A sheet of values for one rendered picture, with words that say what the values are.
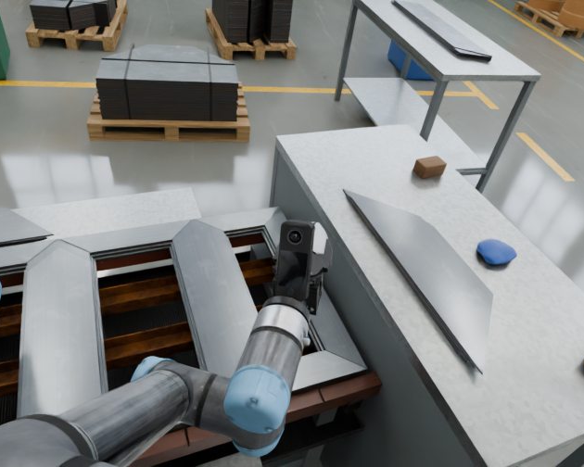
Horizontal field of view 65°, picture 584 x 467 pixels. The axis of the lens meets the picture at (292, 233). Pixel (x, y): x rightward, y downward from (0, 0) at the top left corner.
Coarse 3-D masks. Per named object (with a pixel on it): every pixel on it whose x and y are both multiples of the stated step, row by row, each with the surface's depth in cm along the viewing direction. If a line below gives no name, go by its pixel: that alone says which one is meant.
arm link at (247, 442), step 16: (224, 384) 64; (208, 400) 62; (208, 416) 62; (224, 416) 62; (224, 432) 62; (240, 432) 62; (272, 432) 61; (240, 448) 65; (256, 448) 63; (272, 448) 66
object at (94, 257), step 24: (168, 240) 158; (264, 240) 168; (24, 264) 144; (24, 288) 139; (96, 288) 142; (24, 312) 132; (96, 312) 134; (96, 336) 128; (192, 336) 133; (312, 336) 138; (168, 432) 113
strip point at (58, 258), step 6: (54, 252) 148; (60, 252) 148; (66, 252) 149; (48, 258) 146; (54, 258) 146; (60, 258) 147; (66, 258) 147; (72, 258) 147; (78, 258) 148; (36, 264) 144; (42, 264) 144; (48, 264) 144; (54, 264) 144; (60, 264) 145; (66, 264) 145; (72, 264) 145; (30, 270) 142; (36, 270) 142
